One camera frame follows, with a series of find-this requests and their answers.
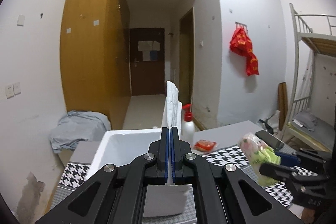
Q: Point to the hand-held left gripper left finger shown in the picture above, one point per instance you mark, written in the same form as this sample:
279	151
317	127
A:
165	161

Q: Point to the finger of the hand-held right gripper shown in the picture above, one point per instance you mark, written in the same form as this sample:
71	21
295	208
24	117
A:
278	171
287	158

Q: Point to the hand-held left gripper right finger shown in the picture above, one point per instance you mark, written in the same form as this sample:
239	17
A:
176	161

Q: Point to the floral green plastic bag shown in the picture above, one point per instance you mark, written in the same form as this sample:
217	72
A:
254	150

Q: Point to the white foam box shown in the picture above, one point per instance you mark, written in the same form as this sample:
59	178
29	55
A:
118	145

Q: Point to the black smartphone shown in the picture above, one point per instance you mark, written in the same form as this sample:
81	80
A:
270	140

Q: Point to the red snack packet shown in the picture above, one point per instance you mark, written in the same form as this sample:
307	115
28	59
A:
204	145

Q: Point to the white pump bottle red cap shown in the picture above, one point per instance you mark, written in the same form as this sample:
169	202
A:
188	129

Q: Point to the white plastic bag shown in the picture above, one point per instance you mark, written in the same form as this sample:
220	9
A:
274	119

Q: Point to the grey garment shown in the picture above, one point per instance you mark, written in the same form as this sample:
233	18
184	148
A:
305	120

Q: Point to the houndstooth table mat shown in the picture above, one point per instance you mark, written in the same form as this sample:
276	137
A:
228	158

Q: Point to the leaning wooden board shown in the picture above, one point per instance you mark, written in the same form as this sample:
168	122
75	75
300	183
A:
282	106

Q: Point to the white dotted curtain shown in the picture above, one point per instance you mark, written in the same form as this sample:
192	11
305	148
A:
323	82

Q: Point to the dark brown door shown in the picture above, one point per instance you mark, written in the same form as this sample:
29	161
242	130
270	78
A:
147	77

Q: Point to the blue-grey cloth pile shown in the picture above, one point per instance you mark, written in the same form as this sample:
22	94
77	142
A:
78	129

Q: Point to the blue door notice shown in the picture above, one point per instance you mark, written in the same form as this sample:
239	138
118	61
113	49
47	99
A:
153	56

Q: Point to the large white door notice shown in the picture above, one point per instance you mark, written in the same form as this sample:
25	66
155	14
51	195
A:
145	46

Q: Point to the metal bunk bed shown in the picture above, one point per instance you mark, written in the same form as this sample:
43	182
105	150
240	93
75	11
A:
315	40

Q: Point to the red printed hanging bag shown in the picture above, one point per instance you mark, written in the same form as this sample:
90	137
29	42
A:
242	43

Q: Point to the wooden wardrobe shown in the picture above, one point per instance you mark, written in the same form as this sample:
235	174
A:
89	56

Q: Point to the metal wall hook rack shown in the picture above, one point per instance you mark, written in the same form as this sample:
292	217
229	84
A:
241	24

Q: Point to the white wall socket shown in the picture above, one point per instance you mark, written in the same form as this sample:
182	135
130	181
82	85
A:
17	88
9	91

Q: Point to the white wall switch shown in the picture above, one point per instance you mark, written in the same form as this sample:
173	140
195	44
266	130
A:
21	20

